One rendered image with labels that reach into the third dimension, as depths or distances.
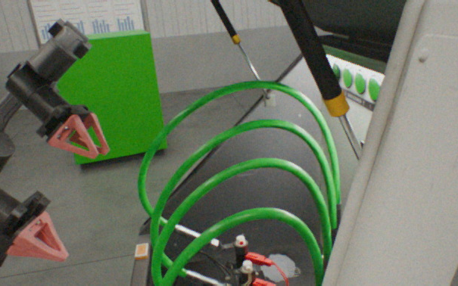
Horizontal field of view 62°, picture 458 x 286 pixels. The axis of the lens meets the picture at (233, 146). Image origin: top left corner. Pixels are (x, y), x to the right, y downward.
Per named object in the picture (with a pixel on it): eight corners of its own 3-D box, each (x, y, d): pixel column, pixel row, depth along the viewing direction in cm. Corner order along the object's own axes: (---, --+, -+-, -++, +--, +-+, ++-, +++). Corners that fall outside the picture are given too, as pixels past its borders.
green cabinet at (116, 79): (157, 132, 495) (141, 29, 447) (168, 154, 418) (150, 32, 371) (81, 145, 469) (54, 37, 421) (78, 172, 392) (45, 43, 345)
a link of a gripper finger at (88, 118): (123, 138, 74) (86, 105, 74) (108, 142, 67) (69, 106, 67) (101, 163, 75) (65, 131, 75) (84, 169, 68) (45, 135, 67)
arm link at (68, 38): (82, 55, 113) (51, 29, 108) (95, 41, 112) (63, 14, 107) (45, 113, 76) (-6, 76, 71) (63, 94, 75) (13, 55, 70)
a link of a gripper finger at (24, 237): (61, 263, 55) (6, 225, 53) (39, 290, 57) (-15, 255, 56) (84, 236, 61) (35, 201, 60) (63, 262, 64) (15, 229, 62)
